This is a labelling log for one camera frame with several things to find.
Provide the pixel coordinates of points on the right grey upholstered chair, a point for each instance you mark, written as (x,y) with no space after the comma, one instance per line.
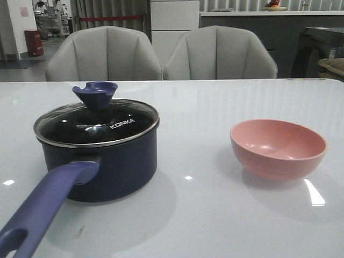
(219,53)

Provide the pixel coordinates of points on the red barrier belt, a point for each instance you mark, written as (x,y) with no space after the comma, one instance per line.
(109,19)

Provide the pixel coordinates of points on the grey folding curtain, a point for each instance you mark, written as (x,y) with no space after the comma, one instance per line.
(113,8)

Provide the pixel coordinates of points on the fruit plate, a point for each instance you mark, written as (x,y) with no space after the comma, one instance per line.
(274,5)

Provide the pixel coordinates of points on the white refrigerator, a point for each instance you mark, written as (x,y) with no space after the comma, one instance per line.
(170,19)

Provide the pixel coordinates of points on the dark blue saucepan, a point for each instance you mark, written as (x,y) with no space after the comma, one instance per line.
(82,174)

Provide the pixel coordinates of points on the glass pot lid blue knob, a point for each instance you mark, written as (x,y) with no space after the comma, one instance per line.
(98,120)

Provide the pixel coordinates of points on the pink bowl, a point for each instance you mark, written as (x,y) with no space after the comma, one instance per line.
(277,150)

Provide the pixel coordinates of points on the beige cushion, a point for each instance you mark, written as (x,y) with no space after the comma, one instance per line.
(332,68)

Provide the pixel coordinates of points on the left grey upholstered chair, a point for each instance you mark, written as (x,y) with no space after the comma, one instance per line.
(106,53)

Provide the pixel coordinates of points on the grey kitchen counter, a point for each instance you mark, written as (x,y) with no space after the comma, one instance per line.
(278,30)

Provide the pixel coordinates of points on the dark appliance cabinet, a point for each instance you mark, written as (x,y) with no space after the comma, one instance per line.
(314,44)

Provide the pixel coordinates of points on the red bin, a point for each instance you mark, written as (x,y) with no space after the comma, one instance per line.
(33,42)

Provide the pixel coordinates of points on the grey upholstered chair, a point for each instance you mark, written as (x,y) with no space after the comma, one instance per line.
(219,53)
(106,53)

